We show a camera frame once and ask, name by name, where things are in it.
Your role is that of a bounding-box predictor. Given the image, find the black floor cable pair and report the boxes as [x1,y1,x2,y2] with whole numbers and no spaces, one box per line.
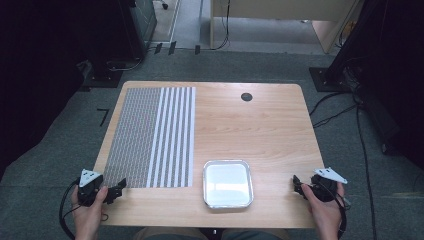
[308,91,360,130]

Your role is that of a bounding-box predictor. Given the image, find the black stand foot with cable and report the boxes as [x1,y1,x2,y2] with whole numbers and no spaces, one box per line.
[77,57,145,92]

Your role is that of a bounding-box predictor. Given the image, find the black stand base plate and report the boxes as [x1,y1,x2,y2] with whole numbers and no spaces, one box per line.
[308,66,355,93]

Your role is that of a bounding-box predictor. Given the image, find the long black floor cable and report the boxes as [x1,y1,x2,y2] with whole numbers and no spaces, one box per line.
[355,105,378,240]

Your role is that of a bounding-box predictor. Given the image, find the grey striped woven placemat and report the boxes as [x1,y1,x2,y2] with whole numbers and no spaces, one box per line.
[102,86,197,189]

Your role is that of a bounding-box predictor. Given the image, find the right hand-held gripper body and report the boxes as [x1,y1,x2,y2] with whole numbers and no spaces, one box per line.
[310,167,349,203]

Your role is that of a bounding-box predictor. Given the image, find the dark cabinet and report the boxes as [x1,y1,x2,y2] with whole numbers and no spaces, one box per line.
[129,0,158,52]

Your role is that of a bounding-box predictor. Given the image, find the person's left hand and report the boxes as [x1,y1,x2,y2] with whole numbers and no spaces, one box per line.
[70,185,110,234]

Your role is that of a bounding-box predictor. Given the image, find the hand-held gripper black cable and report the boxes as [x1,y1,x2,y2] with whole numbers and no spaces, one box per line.
[334,191,351,240]
[58,179,82,240]

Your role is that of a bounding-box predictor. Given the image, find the left hand-held gripper black cable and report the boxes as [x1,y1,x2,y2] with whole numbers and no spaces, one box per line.
[58,179,82,240]

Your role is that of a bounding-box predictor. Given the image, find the person's right hand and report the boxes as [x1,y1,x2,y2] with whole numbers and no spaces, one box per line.
[300,182,346,232]

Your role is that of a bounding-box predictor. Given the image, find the beige desk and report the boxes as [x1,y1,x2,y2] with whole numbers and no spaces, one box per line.
[209,0,364,55]

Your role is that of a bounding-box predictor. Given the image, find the right hand-held gripper black cable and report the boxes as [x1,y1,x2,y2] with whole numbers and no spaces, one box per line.
[334,191,351,240]

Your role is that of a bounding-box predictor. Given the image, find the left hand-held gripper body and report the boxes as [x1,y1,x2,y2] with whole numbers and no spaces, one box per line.
[76,168,108,208]

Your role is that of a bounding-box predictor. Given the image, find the person's lap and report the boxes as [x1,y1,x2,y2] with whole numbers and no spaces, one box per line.
[132,227,292,240]

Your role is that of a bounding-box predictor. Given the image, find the black curtain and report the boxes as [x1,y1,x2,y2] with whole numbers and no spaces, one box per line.
[0,0,148,183]

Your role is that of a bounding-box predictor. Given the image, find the black hanging cable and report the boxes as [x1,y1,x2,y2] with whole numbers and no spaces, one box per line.
[211,0,232,52]

